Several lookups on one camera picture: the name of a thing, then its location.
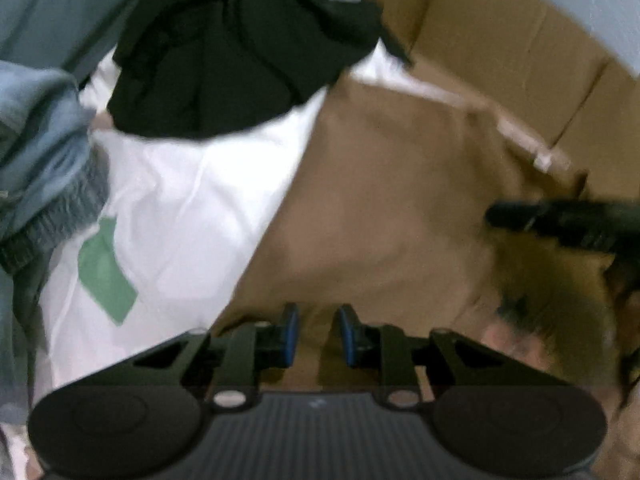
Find black crumpled cloth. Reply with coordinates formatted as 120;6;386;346
107;0;416;138

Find grey cushion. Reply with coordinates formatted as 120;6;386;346
0;0;201;81

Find flattened cardboard sheet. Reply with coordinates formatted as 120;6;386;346
350;0;640;186

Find blue jeans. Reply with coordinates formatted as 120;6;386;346
0;60;111;426

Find white bear print blanket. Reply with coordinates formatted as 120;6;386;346
32;42;501;411

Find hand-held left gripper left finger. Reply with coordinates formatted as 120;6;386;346
134;303;301;408

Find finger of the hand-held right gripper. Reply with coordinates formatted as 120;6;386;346
486;200;540;234

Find brown printed t-shirt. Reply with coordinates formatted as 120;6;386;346
210;77;640;480

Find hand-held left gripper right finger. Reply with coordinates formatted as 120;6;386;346
334;304;507;408

